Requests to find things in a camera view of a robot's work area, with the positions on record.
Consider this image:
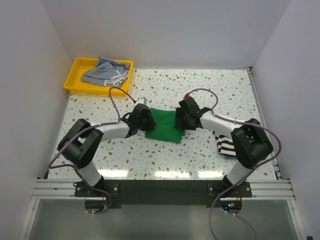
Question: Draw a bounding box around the green tank top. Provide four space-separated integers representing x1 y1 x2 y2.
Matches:
145 108 185 144

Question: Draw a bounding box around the blue striped tank top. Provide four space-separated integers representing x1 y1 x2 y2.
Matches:
81 56 130 87

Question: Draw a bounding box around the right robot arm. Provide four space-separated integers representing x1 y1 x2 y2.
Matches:
174 96 274 197

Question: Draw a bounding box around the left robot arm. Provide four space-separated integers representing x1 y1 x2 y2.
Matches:
57 103 157 196

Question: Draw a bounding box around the black white striped tank top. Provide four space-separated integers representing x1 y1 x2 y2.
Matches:
213 131 236 156

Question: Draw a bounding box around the blue folded tank top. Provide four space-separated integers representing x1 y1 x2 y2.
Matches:
224 155 237 160

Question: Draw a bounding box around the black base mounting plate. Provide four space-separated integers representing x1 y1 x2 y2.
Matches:
74 178 252 210

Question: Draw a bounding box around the yellow plastic tray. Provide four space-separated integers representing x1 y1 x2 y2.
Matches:
63 56 134 97

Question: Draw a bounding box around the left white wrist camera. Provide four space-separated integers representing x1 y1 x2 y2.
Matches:
135 97 147 105

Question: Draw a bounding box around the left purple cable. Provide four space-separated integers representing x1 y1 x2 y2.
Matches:
47 86 138 216

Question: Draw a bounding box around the aluminium frame rail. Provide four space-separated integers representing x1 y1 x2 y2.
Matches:
31 179 296 200

